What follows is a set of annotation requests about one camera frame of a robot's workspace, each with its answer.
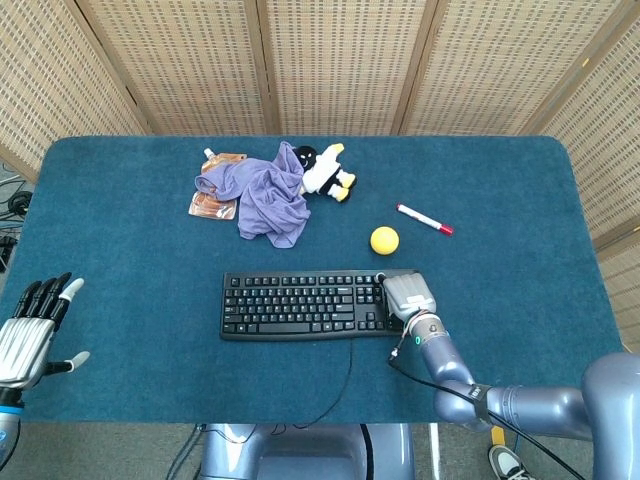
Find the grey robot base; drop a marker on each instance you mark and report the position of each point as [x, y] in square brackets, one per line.
[300, 452]

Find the blue table mat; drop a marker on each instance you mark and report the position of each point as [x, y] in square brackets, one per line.
[125, 250]

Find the bamboo folding screen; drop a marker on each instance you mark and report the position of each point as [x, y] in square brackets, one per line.
[340, 65]

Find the yellow ball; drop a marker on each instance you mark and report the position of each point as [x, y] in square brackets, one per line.
[384, 241]

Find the black white plush toy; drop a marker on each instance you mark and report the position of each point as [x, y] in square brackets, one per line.
[322, 172]

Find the purple cloth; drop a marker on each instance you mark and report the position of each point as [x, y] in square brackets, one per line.
[265, 200]

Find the orange spouted pouch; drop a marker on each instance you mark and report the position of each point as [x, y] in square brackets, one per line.
[212, 207]

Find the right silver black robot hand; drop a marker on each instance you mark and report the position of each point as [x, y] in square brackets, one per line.
[410, 295]

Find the white red marker pen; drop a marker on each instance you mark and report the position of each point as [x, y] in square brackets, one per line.
[425, 219]

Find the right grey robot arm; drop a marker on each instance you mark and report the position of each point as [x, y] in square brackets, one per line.
[540, 405]

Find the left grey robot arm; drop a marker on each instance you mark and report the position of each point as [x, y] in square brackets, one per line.
[6, 435]

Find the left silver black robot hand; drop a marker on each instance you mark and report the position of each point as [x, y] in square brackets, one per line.
[25, 345]

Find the black computer keyboard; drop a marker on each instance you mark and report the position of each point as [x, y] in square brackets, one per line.
[300, 305]

